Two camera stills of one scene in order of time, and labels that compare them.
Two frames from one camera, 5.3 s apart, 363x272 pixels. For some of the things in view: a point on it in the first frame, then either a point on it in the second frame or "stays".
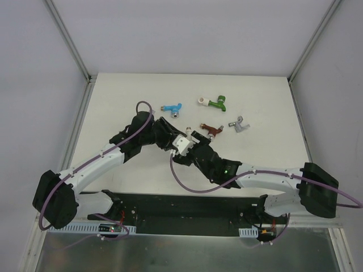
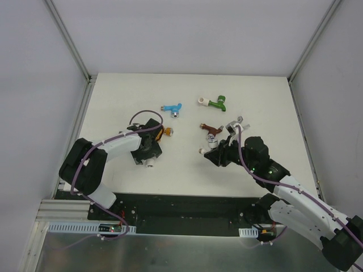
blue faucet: x=174 y=110 stays
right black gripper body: x=199 y=145 → x=222 y=153
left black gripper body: x=172 y=134 → x=148 y=153
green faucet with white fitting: x=206 y=102 stays
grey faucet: x=237 y=126 stays
